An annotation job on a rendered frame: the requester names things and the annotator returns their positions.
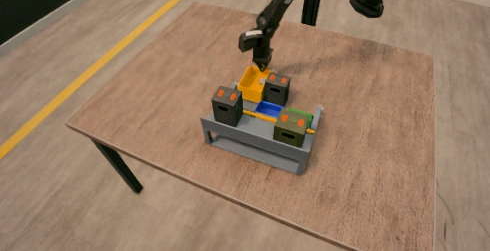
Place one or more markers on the yellow bin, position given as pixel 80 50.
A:
pixel 251 88

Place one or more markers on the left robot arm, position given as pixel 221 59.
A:
pixel 268 20

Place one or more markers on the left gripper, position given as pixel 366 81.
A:
pixel 265 58

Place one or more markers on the grey shelf rack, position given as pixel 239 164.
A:
pixel 257 132

